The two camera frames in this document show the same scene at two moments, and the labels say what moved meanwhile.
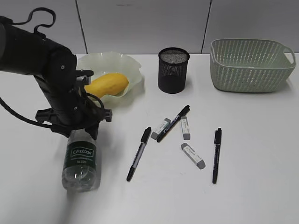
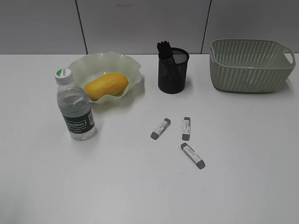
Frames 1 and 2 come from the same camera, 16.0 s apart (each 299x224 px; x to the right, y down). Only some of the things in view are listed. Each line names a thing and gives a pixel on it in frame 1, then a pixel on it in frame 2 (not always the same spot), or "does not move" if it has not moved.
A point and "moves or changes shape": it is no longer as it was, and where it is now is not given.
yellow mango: x=110 y=84 does not move
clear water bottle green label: x=79 y=169 moves or changes shape
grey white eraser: x=154 y=134 does not move
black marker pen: x=182 y=113 → x=166 y=52
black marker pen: x=217 y=140 → x=169 y=53
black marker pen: x=144 y=139 → x=161 y=50
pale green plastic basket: x=249 y=65 does not move
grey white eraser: x=193 y=156 does not move
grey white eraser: x=185 y=128 moves or changes shape
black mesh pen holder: x=172 y=68 does not move
